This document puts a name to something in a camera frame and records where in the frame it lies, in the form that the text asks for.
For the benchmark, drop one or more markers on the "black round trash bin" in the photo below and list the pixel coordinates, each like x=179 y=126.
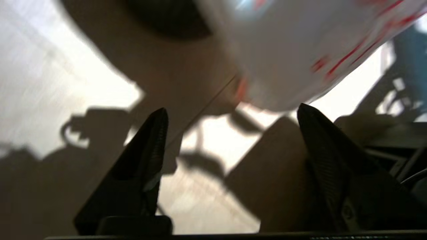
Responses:
x=166 y=16

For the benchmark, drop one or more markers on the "clear plastic bag red print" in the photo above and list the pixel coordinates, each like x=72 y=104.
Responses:
x=283 y=50

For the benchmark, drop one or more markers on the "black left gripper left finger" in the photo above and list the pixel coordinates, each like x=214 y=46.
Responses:
x=133 y=180

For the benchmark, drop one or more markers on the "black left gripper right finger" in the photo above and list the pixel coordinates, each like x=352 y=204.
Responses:
x=350 y=186

